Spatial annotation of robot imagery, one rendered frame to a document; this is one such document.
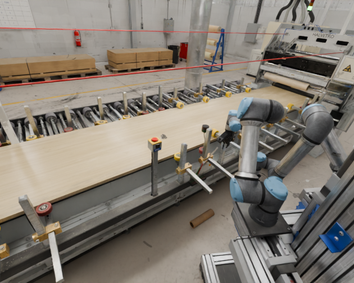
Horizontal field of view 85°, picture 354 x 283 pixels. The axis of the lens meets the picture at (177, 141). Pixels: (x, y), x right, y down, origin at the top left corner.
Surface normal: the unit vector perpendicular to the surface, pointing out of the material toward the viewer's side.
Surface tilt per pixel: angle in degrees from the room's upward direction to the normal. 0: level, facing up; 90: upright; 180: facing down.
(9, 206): 0
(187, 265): 0
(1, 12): 90
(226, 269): 0
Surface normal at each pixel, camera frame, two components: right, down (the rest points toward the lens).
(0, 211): 0.07, -0.83
